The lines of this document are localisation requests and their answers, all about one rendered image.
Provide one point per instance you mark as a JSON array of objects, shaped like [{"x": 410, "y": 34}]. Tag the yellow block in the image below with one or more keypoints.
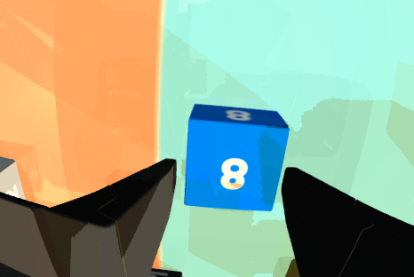
[{"x": 293, "y": 271}]

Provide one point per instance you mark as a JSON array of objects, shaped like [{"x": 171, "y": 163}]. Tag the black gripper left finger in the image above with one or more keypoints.
[{"x": 114, "y": 232}]

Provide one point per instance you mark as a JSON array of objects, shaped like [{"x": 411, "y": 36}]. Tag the blue block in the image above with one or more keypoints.
[{"x": 234, "y": 157}]

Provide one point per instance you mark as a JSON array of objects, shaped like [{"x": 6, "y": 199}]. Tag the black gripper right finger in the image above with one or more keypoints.
[{"x": 334, "y": 235}]

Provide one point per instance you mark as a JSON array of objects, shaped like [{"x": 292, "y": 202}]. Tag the tan block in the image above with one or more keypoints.
[{"x": 9, "y": 178}]

